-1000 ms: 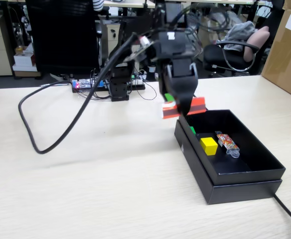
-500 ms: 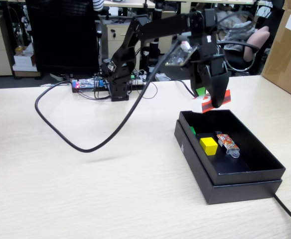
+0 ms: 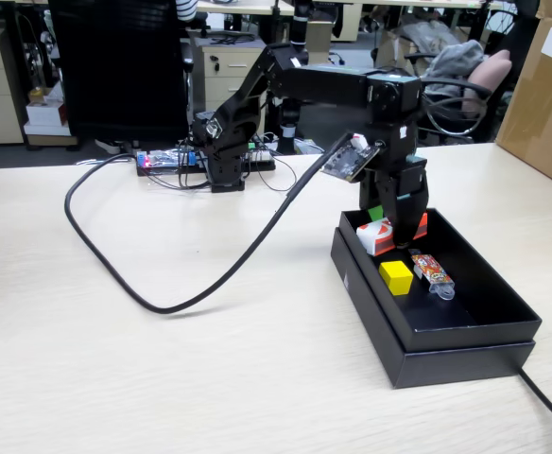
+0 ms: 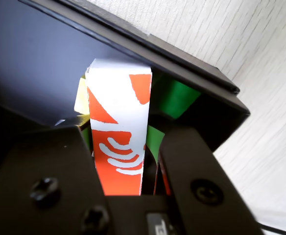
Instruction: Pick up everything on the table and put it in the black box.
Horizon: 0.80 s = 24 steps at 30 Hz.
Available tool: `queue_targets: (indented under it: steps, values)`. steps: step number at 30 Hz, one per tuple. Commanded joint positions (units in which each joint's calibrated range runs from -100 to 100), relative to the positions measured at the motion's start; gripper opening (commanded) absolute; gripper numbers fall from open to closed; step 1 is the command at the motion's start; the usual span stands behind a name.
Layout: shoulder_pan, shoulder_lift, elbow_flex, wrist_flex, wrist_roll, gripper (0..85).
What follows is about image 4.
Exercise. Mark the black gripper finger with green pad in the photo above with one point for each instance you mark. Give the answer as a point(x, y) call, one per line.
point(194, 166)

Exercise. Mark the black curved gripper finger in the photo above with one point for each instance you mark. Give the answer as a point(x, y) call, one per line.
point(47, 166)

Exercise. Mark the green wooden cube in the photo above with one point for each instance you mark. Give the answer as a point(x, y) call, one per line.
point(177, 100)

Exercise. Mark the yellow wooden cube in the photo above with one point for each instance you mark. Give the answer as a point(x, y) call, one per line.
point(81, 102)

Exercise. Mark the red and white carton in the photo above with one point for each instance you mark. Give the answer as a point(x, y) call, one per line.
point(118, 110)

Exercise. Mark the black cardboard box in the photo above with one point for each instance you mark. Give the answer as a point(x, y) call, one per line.
point(35, 61)

